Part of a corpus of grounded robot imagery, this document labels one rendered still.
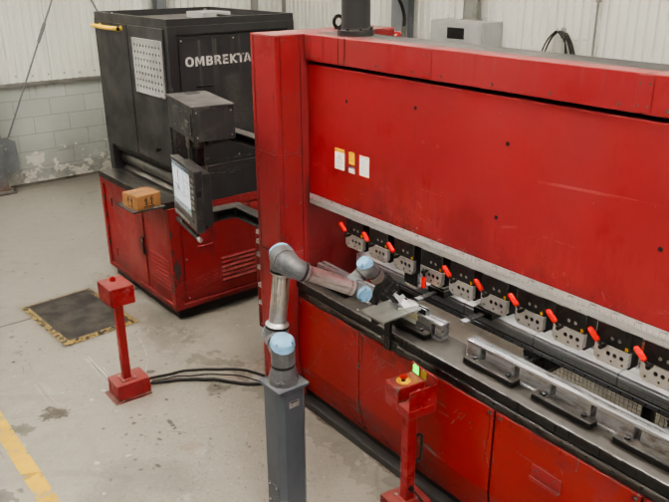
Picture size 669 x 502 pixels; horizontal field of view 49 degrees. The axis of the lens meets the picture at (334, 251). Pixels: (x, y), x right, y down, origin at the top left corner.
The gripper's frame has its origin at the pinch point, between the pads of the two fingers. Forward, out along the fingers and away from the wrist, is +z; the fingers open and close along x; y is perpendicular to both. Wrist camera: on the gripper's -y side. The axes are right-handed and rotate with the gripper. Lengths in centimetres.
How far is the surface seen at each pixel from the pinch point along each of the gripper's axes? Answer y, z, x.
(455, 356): -1.3, 16.7, -38.4
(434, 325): 4.7, 14.1, -15.9
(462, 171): 58, -51, -33
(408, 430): -43, 25, -40
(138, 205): -60, -53, 224
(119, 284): -101, -57, 142
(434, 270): 22.5, -12.7, -18.6
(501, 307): 26, -5, -60
